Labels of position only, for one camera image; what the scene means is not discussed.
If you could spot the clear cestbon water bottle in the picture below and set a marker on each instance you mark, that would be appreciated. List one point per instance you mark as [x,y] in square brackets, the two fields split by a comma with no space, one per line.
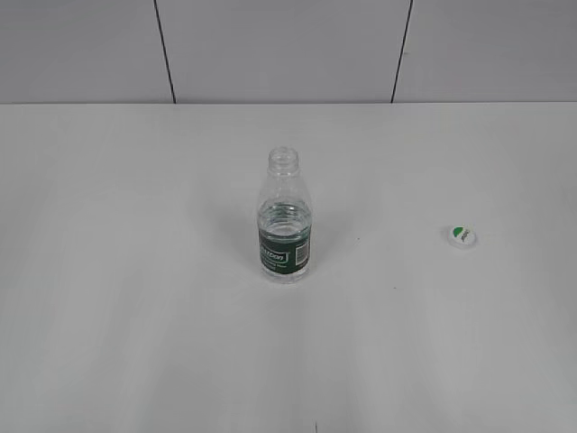
[284,218]

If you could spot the white green bottle cap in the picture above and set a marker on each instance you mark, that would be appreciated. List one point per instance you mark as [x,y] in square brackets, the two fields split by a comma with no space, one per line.
[461,237]

